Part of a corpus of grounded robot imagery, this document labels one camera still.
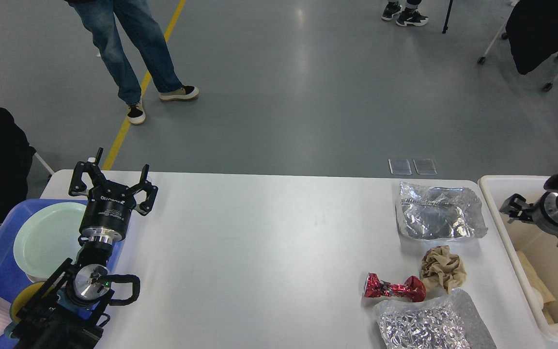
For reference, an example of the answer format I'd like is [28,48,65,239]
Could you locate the black jacket on chair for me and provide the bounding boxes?
[500,0,558,75]

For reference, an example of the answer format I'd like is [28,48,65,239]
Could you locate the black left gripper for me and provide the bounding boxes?
[67,148,158,243]

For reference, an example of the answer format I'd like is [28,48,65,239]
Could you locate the brown paper bag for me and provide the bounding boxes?
[516,251,556,324]

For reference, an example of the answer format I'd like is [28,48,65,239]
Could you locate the crumpled brown paper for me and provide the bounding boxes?
[420,245,467,294]

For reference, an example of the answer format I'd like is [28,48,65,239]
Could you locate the white lid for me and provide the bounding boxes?
[529,286,544,312]

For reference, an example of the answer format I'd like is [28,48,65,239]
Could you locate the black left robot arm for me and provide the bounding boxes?
[7,148,158,349]

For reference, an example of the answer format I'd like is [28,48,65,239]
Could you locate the silver foil bag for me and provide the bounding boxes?
[395,182,489,240]
[373,289,497,349]

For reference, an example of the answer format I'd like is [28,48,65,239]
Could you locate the red foil wrapper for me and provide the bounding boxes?
[363,272,427,302]

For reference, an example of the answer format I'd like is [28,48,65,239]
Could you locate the person in black and jeans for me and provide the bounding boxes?
[66,0,200,126]

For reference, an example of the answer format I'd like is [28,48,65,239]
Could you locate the beige plastic bin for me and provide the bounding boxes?
[478,176,558,349]

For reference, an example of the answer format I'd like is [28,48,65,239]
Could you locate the pink plate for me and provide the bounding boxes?
[25,273,49,283]

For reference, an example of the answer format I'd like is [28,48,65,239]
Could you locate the light green plate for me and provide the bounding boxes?
[13,202,86,279]

